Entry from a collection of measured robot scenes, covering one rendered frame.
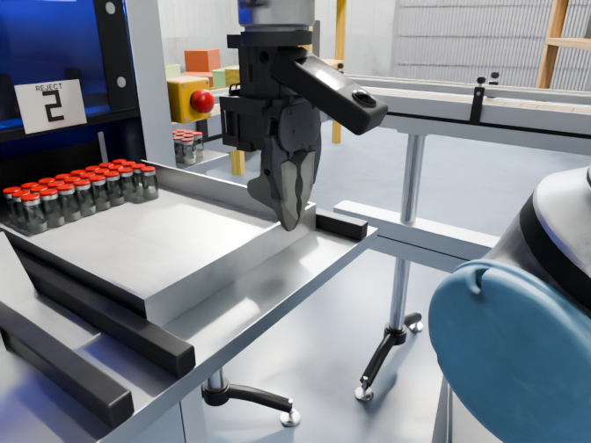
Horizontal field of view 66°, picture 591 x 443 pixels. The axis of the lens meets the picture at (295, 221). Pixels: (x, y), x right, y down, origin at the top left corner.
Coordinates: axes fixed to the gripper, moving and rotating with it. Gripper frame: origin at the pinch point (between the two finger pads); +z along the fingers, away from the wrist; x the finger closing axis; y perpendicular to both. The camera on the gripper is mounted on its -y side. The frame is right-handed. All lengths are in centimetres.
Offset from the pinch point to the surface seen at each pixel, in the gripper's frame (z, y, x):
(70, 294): 1.4, 9.0, 22.0
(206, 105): -7.7, 31.1, -17.3
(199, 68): 39, 494, -449
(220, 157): 3.4, 34.7, -23.3
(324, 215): 1.5, 0.0, -6.4
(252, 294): 3.5, -2.1, 10.2
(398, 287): 60, 20, -86
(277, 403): 83, 37, -41
